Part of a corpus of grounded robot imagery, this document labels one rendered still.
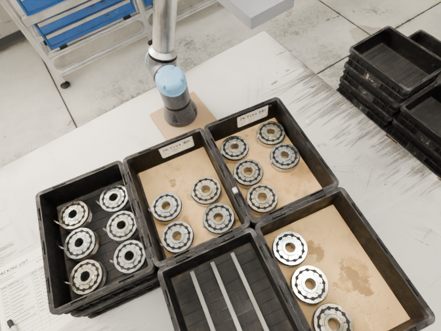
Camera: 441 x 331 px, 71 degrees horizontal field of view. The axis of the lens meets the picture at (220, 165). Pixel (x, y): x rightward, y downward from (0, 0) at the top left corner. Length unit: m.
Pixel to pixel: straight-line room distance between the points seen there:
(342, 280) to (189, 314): 0.45
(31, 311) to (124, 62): 2.13
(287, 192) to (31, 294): 0.96
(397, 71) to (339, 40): 1.00
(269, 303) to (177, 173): 0.53
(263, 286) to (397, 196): 0.62
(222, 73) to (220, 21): 1.56
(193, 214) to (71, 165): 0.65
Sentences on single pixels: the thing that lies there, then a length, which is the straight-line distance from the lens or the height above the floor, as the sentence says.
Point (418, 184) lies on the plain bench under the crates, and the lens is 1.37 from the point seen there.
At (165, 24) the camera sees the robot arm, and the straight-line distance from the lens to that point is 1.25.
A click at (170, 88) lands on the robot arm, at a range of 1.22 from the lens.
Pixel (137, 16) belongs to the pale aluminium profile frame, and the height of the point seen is 0.30.
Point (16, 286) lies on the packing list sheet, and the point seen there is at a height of 0.70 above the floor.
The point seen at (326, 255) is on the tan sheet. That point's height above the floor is 0.83.
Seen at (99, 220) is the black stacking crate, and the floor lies 0.83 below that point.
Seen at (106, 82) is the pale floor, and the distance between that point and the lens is 2.82.
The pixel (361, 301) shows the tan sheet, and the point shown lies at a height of 0.83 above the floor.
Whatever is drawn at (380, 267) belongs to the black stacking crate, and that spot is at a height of 0.85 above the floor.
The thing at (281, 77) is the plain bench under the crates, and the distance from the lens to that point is 1.56.
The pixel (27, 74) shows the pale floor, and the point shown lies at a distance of 3.28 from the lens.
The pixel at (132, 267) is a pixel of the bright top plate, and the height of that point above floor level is 0.86.
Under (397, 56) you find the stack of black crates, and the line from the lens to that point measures 2.11.
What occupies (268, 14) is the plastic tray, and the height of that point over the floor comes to 1.07.
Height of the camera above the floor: 1.80
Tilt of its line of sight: 60 degrees down
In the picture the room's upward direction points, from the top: 11 degrees counter-clockwise
